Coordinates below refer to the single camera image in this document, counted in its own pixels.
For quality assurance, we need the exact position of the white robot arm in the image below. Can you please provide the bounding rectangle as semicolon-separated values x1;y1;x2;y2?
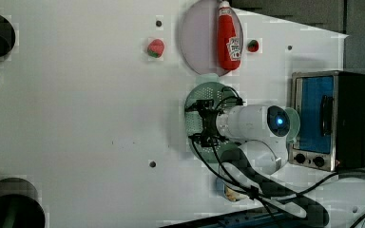
184;96;329;228

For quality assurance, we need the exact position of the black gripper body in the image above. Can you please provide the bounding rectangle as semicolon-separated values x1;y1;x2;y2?
189;100;226;147

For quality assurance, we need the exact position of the small red strawberry toy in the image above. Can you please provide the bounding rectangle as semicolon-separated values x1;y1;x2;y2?
247;40;259;53

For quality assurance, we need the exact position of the black toaster oven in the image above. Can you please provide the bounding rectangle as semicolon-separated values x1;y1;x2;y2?
289;70;365;172

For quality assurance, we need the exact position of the black round holder lower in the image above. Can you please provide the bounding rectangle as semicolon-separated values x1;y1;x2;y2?
0;178;46;228

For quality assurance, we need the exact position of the mint green strainer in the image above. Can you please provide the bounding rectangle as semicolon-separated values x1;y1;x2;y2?
184;73;300;163

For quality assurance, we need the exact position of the red ketchup bottle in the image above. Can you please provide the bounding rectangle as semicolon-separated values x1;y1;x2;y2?
217;0;241;70

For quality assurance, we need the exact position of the lilac round plate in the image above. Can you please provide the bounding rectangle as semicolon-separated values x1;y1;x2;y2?
179;0;243;76

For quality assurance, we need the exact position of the blue bowl with chips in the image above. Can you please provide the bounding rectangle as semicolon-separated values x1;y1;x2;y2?
215;178;247;202

